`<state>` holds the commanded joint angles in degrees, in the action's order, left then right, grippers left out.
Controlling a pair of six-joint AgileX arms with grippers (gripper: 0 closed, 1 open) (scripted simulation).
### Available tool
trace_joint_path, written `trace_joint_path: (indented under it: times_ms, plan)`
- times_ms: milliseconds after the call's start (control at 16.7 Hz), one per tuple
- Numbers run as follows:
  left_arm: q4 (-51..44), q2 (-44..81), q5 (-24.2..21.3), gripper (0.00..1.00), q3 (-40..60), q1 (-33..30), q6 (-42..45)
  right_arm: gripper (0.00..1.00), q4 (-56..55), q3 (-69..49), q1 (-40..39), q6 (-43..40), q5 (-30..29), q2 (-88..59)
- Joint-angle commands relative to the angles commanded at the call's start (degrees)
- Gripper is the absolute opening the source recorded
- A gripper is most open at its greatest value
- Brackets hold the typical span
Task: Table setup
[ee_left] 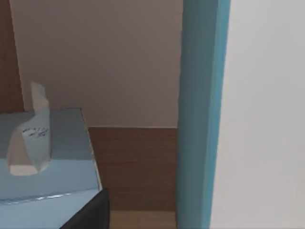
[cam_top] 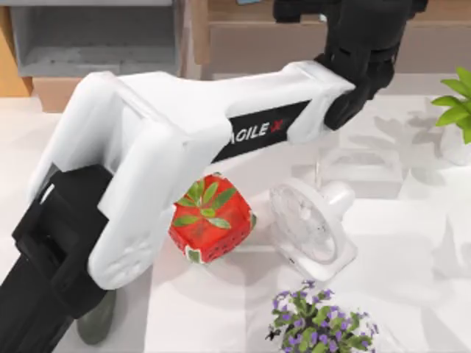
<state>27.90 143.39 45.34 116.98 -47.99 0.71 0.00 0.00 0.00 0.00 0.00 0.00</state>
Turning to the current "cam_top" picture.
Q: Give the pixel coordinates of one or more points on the dark grey pot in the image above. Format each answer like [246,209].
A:
[97,323]

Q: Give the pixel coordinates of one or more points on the red pot with green plant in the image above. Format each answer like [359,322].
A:
[215,224]

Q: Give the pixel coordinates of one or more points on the white desk fan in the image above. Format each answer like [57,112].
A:
[309,235]

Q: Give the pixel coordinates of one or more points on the grey cabinet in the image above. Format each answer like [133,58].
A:
[95,40]

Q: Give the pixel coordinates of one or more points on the wooden side cupboard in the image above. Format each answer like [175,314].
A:
[48,90]

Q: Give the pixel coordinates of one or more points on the green plant in white pot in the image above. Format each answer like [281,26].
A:
[458,106]

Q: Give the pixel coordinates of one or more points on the purple flower plant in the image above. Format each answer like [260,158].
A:
[316,323]

